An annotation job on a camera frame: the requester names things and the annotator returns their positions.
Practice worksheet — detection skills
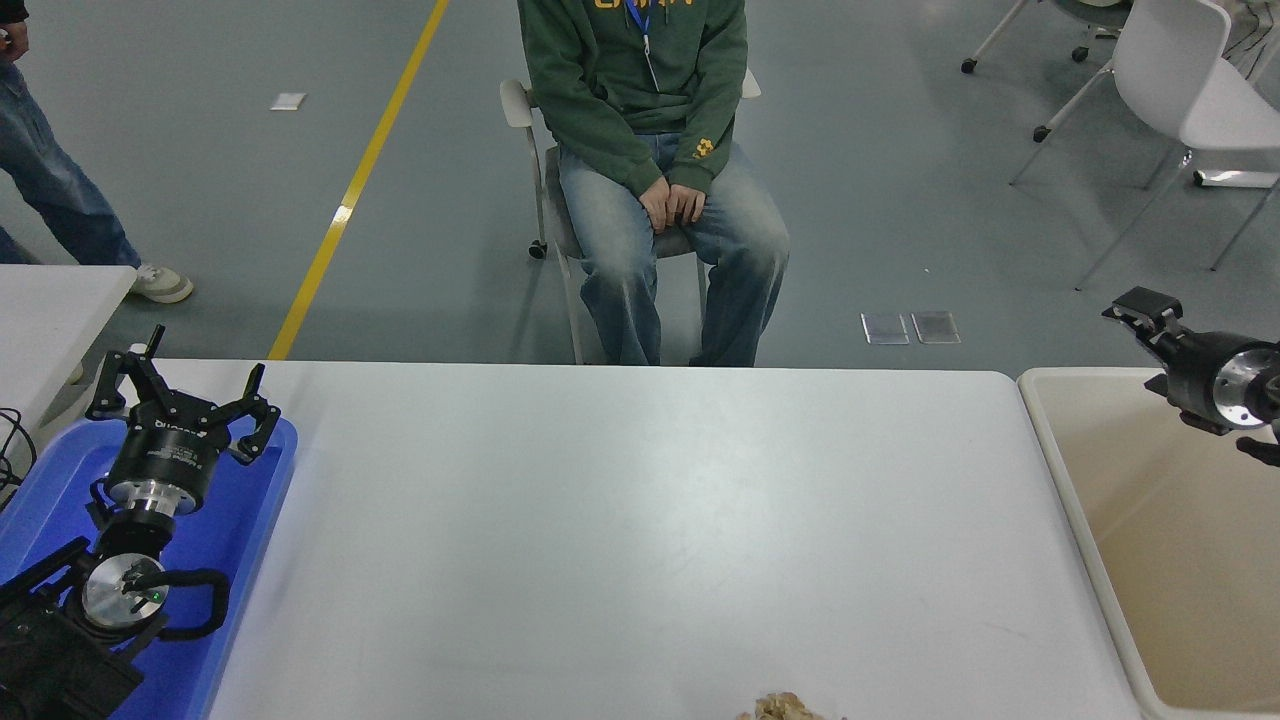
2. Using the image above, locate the white floor stand base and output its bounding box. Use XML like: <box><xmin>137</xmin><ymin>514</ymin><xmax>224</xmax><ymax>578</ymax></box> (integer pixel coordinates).
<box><xmin>1190</xmin><ymin>168</ymin><xmax>1280</xmax><ymax>190</ymax></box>

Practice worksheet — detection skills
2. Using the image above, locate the crumpled tan paper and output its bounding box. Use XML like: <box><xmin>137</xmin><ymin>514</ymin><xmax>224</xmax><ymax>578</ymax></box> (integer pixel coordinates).
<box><xmin>735</xmin><ymin>691</ymin><xmax>846</xmax><ymax>720</ymax></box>

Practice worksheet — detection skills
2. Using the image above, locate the large pale plastic bin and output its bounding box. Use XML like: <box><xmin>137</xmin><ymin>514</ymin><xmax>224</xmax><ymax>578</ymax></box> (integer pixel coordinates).
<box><xmin>1017</xmin><ymin>368</ymin><xmax>1280</xmax><ymax>720</ymax></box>

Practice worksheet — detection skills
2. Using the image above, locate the black cable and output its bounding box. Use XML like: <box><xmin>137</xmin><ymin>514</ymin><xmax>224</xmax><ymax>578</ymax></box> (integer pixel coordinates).
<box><xmin>0</xmin><ymin>405</ymin><xmax>39</xmax><ymax>511</ymax></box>

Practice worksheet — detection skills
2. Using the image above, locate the person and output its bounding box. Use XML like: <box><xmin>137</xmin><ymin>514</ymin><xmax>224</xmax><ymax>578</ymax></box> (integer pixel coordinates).
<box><xmin>0</xmin><ymin>0</ymin><xmax>195</xmax><ymax>386</ymax></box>
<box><xmin>516</xmin><ymin>0</ymin><xmax>791</xmax><ymax>368</ymax></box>

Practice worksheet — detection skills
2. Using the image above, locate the white shell chair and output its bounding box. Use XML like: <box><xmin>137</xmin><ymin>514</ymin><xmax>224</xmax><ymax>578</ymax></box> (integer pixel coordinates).
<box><xmin>1008</xmin><ymin>0</ymin><xmax>1280</xmax><ymax>295</ymax></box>

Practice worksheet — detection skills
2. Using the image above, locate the grey chair with castors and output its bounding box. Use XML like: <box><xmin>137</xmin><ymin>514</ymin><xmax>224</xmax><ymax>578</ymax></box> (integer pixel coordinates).
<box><xmin>499</xmin><ymin>70</ymin><xmax>763</xmax><ymax>366</ymax></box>

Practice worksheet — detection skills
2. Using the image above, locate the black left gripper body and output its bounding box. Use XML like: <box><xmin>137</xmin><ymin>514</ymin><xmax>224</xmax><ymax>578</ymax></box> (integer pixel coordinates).
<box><xmin>107</xmin><ymin>407</ymin><xmax>234</xmax><ymax>499</ymax></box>

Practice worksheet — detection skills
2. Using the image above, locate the white side table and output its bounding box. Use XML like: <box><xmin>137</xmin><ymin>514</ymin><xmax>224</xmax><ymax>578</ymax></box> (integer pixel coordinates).
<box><xmin>0</xmin><ymin>264</ymin><xmax>138</xmax><ymax>471</ymax></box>

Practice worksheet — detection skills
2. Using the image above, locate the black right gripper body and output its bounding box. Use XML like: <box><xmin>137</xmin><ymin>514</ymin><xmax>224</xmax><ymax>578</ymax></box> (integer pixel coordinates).
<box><xmin>1164</xmin><ymin>332</ymin><xmax>1264</xmax><ymax>422</ymax></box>

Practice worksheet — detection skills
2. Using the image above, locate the blue plastic tray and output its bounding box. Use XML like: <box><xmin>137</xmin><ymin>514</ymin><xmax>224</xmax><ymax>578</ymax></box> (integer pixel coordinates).
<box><xmin>0</xmin><ymin>415</ymin><xmax>299</xmax><ymax>720</ymax></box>

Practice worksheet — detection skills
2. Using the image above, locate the person's right hand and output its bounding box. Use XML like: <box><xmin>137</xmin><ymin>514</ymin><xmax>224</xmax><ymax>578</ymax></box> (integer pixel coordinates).
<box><xmin>638</xmin><ymin>177</ymin><xmax>675</xmax><ymax>235</ymax></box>

